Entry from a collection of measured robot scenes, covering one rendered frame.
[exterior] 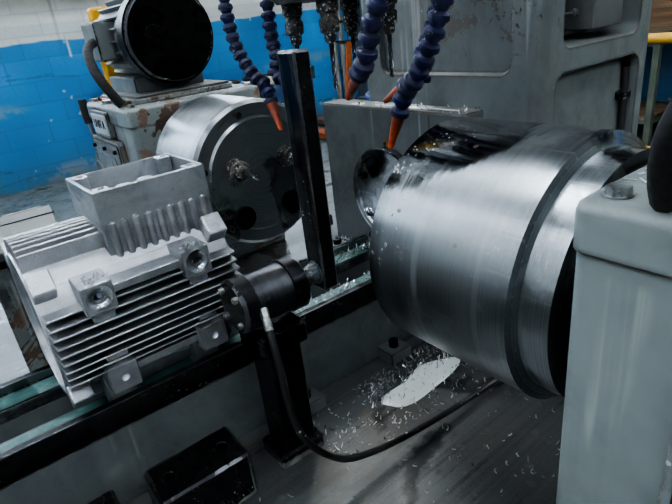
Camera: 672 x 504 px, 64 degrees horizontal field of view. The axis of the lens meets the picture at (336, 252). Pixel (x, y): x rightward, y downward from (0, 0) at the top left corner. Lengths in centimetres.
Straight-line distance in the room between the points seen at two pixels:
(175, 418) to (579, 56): 70
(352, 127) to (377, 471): 51
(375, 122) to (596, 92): 34
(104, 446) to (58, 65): 573
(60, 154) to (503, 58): 573
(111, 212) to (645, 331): 47
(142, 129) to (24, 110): 513
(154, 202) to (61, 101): 568
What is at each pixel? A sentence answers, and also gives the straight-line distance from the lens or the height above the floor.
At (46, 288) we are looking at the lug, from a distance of 56.
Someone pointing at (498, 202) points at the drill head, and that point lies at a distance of 45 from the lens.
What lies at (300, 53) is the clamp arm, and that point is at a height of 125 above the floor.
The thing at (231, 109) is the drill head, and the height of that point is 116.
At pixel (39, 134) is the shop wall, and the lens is 623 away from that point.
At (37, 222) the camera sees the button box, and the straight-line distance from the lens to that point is 83.
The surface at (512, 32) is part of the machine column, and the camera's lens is 80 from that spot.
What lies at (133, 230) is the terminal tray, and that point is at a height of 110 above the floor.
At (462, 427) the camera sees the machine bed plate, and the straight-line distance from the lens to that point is 71.
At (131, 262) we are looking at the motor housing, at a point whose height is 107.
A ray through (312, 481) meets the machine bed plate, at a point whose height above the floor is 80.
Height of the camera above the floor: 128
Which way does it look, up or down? 24 degrees down
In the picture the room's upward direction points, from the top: 7 degrees counter-clockwise
